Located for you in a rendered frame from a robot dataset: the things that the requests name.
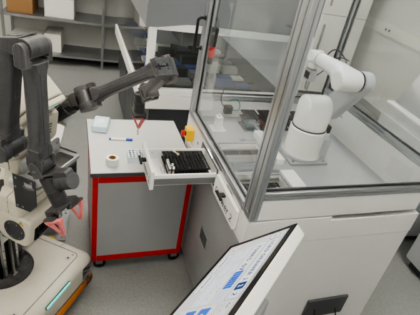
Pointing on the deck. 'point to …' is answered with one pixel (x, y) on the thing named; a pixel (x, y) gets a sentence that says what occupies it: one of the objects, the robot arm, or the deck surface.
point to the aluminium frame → (294, 46)
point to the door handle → (197, 32)
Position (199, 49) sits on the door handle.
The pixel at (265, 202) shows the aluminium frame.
